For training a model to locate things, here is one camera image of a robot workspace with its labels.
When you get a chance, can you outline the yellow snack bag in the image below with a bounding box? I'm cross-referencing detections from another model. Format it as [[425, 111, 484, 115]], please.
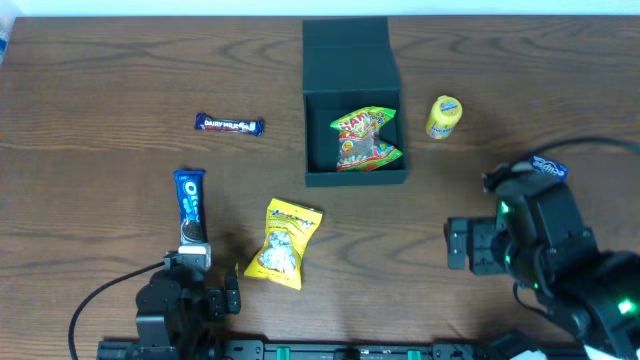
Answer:
[[244, 198, 323, 290]]

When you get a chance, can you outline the blue Oreo cookie pack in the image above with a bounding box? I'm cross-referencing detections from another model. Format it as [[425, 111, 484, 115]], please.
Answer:
[[174, 169, 205, 245]]

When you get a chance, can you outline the green Haribo gummy bag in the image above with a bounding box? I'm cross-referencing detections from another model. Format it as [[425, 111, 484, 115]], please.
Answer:
[[330, 106, 403, 172]]

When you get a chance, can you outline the Dairy Milk chocolate bar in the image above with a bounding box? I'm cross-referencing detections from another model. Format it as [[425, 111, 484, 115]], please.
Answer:
[[194, 113, 264, 137]]

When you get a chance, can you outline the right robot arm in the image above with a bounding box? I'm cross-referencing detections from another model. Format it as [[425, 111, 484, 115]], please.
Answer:
[[444, 217, 639, 359]]

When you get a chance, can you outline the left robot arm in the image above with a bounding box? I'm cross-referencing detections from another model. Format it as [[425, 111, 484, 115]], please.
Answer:
[[96, 265, 241, 360]]

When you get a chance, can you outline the blue Eclipse mint box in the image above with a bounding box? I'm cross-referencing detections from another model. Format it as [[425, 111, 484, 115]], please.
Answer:
[[529, 155, 568, 182]]

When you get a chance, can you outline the yellow candy bottle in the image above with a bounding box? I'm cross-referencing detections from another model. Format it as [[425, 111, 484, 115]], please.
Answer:
[[425, 95, 463, 140]]

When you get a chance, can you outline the dark green open box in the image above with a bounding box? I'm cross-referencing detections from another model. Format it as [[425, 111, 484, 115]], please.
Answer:
[[303, 17, 409, 187]]

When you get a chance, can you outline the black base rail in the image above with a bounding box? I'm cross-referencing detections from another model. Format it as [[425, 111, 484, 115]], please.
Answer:
[[96, 340, 505, 360]]

